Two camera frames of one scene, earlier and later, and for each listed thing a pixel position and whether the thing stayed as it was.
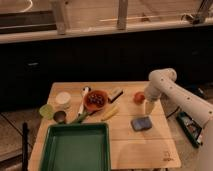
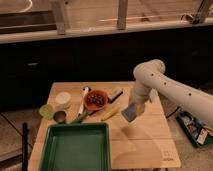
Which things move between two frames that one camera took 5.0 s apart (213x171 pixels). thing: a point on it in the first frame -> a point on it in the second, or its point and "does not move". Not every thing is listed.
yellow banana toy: x=112 y=112 does not move
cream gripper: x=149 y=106 -> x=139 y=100
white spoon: x=85 y=90 does not move
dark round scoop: x=60 y=116 does not move
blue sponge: x=141 y=123 -> x=130 y=112
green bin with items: x=191 y=129 does not move
